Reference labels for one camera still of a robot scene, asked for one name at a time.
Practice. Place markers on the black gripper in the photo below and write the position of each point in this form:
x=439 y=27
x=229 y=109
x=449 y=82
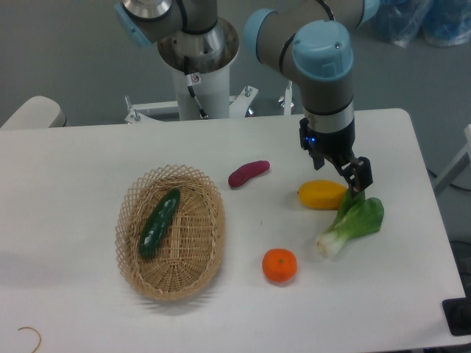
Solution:
x=337 y=148

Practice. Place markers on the dark green cucumber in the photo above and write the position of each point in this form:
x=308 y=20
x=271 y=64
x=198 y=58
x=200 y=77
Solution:
x=158 y=223

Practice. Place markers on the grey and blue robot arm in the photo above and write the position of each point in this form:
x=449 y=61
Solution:
x=309 y=45

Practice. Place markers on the woven wicker basket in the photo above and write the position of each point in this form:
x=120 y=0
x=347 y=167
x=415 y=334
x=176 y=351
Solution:
x=190 y=252

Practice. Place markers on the yellow mango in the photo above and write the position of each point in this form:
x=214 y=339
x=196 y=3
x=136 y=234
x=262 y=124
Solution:
x=321 y=194

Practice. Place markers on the green bok choy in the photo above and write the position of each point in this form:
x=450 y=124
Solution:
x=356 y=217

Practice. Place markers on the purple sweet potato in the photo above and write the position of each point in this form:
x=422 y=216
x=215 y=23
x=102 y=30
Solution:
x=246 y=172

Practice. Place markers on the orange tangerine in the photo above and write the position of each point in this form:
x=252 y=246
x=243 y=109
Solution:
x=279 y=265

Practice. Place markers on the blue plastic bag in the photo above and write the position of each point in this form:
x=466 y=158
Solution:
x=442 y=23

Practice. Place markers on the black device at table edge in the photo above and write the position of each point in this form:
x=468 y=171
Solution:
x=457 y=314

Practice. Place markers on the white chair armrest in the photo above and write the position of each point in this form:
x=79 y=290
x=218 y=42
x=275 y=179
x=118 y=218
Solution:
x=39 y=112

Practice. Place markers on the white metal frame right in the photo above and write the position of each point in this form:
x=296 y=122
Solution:
x=458 y=163

